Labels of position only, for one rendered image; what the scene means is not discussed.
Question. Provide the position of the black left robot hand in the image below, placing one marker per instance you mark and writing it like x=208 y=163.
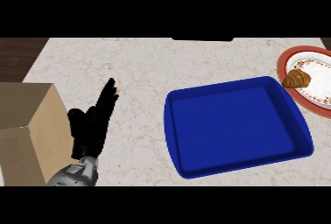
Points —
x=92 y=125

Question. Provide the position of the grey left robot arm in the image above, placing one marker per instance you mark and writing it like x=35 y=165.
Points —
x=73 y=174

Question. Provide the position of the blue square tray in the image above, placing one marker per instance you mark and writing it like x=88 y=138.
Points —
x=233 y=125

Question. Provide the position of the brown croissant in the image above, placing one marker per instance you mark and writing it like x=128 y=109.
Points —
x=298 y=78

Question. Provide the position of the red-rimmed floral plate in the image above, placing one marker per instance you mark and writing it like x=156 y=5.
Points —
x=316 y=78

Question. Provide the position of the brown cardboard box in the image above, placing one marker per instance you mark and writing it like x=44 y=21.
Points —
x=26 y=131

